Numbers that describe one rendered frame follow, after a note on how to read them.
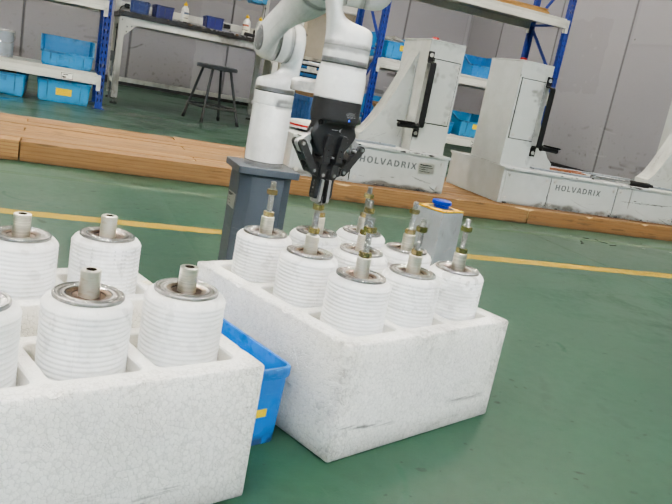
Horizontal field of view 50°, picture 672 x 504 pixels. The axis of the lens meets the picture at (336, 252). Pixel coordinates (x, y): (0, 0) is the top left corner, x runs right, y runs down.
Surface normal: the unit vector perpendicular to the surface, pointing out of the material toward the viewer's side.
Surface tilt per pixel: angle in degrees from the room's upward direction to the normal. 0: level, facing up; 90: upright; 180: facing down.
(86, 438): 90
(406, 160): 90
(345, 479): 0
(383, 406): 90
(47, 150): 90
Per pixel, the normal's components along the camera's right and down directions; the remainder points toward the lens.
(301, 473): 0.19, -0.96
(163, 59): 0.34, 0.28
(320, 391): -0.72, 0.03
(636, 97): -0.92, -0.08
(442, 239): 0.67, 0.29
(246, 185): -0.43, 0.13
